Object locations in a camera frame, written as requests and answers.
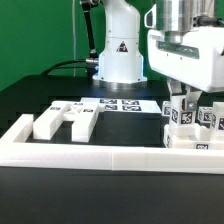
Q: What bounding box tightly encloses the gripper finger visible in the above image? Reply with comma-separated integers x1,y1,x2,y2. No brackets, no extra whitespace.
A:
184,85,202,111
167,78,182,98

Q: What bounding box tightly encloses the white chair back part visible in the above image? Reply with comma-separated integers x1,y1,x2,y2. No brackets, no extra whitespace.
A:
63,102,99,142

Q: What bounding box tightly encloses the black cable on table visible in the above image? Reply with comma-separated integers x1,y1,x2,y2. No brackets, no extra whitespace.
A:
40,59,88,77

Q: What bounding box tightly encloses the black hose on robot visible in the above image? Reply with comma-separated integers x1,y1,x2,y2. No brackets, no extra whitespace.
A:
79,0,100,69

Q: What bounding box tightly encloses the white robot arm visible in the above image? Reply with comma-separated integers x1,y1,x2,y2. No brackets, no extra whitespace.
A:
93,0,224,110

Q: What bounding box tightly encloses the white tag base sheet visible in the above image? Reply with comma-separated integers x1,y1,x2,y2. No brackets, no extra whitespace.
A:
81,97,161,114

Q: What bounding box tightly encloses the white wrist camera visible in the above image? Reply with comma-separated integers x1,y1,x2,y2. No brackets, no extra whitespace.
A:
144,5,156,29

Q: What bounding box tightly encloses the white U-shaped fence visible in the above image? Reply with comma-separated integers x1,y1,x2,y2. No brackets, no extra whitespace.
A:
0,114,224,174

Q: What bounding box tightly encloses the white long chair part left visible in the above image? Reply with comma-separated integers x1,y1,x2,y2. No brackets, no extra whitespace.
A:
33,103,69,140

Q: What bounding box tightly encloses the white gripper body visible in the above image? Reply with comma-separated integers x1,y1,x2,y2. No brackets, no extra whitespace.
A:
147,27,224,92

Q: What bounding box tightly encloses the white chair seat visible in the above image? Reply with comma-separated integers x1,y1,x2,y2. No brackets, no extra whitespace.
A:
163,124,224,150

